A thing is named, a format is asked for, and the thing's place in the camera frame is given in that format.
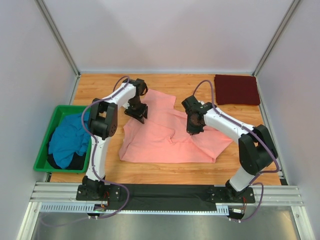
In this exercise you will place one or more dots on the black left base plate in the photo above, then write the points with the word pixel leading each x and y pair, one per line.
pixel 98 193

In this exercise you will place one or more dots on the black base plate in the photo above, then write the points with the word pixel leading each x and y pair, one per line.
pixel 98 193
pixel 221 194

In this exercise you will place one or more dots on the aluminium frame post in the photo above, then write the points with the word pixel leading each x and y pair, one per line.
pixel 277 35
pixel 57 35

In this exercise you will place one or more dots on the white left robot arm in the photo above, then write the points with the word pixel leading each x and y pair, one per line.
pixel 100 121

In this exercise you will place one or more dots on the green plastic bin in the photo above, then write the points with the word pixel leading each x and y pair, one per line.
pixel 60 111

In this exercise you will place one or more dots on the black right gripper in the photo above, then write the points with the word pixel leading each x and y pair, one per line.
pixel 191 127

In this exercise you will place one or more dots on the right aluminium frame post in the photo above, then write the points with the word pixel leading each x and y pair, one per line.
pixel 277 35

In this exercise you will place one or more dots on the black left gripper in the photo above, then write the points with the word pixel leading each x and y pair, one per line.
pixel 136 112

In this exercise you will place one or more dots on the pink t-shirt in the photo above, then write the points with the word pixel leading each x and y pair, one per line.
pixel 163 137

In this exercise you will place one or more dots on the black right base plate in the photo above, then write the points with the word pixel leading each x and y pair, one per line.
pixel 221 194

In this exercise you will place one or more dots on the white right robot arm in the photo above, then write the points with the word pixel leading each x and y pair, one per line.
pixel 256 148

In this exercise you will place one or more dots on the blue t-shirt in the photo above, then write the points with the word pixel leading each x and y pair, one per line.
pixel 69 137

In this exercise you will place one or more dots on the folded maroon t-shirt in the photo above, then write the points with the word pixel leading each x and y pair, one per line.
pixel 236 89

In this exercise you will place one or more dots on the left aluminium frame post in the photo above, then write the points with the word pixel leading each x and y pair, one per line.
pixel 57 35

